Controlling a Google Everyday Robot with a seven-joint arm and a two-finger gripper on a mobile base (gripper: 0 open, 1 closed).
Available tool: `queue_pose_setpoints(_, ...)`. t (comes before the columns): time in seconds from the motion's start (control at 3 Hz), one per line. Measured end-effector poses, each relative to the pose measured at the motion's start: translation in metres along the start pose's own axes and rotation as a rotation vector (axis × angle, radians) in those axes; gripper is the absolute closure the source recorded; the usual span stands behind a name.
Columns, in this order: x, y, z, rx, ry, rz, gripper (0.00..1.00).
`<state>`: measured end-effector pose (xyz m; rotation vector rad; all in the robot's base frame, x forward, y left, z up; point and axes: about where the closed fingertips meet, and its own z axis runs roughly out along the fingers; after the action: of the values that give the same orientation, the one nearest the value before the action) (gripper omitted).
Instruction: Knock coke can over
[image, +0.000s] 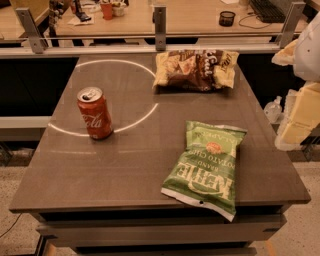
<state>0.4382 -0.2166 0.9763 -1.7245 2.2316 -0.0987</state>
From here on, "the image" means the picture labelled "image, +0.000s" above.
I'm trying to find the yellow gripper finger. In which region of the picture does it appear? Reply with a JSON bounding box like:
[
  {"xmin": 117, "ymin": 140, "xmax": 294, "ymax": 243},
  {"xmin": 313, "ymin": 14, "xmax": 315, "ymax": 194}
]
[
  {"xmin": 271, "ymin": 39, "xmax": 298, "ymax": 66},
  {"xmin": 275, "ymin": 82, "xmax": 320, "ymax": 151}
]

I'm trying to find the red coke can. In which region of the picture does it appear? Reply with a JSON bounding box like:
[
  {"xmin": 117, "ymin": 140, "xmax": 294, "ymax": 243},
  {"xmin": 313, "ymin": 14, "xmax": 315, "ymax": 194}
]
[{"xmin": 77, "ymin": 87, "xmax": 113, "ymax": 140}]

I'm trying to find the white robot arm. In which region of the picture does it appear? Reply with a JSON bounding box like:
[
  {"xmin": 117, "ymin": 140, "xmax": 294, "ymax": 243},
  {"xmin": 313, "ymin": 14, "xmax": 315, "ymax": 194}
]
[{"xmin": 272, "ymin": 13, "xmax": 320, "ymax": 151}]

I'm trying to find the clear sanitizer bottle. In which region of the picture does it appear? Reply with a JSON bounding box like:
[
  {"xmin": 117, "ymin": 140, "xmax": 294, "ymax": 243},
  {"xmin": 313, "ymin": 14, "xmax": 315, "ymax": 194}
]
[{"xmin": 264, "ymin": 96, "xmax": 282, "ymax": 123}]

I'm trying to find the black keyboard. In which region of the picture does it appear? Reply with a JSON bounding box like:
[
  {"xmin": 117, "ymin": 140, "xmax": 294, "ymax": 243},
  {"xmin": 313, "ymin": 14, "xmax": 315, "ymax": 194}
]
[{"xmin": 250, "ymin": 0, "xmax": 286, "ymax": 23}]

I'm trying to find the black mesh cup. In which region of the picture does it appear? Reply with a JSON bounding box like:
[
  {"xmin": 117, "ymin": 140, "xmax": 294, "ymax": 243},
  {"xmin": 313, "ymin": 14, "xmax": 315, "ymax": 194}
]
[{"xmin": 219, "ymin": 11, "xmax": 236, "ymax": 27}]

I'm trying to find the brown chip bag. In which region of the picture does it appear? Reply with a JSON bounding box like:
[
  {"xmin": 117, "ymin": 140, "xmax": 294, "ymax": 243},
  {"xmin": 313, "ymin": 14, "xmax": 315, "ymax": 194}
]
[{"xmin": 153, "ymin": 50, "xmax": 239, "ymax": 92}]

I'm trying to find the green Kettle chip bag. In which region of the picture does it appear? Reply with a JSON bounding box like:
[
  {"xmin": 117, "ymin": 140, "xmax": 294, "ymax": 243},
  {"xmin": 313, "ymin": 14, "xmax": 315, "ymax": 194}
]
[{"xmin": 161, "ymin": 121, "xmax": 247, "ymax": 222}]

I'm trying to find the red cup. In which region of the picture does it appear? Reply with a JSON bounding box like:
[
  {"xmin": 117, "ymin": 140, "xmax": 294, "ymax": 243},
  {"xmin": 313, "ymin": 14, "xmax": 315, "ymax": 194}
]
[{"xmin": 100, "ymin": 2, "xmax": 113, "ymax": 20}]

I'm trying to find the right metal bracket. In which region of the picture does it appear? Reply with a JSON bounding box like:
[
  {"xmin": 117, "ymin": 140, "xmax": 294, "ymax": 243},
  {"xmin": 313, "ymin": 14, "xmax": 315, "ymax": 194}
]
[{"xmin": 276, "ymin": 1, "xmax": 306, "ymax": 49}]

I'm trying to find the metal bracket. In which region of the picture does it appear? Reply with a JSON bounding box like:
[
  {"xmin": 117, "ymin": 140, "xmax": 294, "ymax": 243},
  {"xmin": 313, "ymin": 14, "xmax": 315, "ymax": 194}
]
[
  {"xmin": 153, "ymin": 6, "xmax": 166, "ymax": 51},
  {"xmin": 276, "ymin": 1, "xmax": 306, "ymax": 49},
  {"xmin": 16, "ymin": 7, "xmax": 47, "ymax": 54}
]

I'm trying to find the black cable on desk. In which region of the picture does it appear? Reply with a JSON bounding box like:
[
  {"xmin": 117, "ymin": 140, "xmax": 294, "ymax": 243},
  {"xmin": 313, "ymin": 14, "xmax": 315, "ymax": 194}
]
[{"xmin": 238, "ymin": 12, "xmax": 273, "ymax": 30}]

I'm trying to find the middle metal bracket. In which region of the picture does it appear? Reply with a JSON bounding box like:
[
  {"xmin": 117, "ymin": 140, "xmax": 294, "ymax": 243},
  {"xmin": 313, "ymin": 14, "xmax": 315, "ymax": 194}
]
[{"xmin": 153, "ymin": 6, "xmax": 166, "ymax": 51}]

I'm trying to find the left metal bracket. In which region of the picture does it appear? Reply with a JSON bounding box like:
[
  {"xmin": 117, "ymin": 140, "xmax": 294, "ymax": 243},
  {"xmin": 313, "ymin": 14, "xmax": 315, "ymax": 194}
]
[{"xmin": 16, "ymin": 7, "xmax": 47, "ymax": 54}]

